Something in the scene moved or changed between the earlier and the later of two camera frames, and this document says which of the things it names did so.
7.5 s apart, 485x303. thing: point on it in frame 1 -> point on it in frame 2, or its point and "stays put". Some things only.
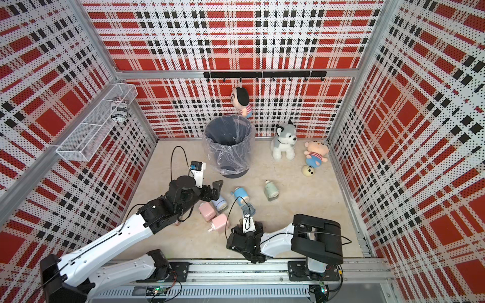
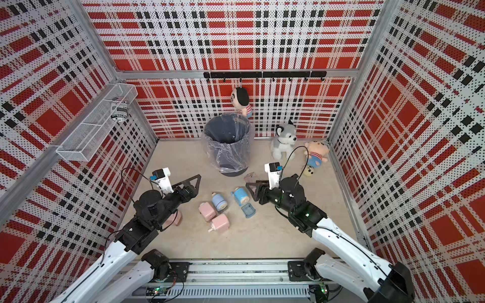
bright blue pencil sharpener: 240,192 stays put
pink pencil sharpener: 207,211 stays put
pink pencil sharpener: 220,223 stays put
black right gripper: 238,231 -> 263,200
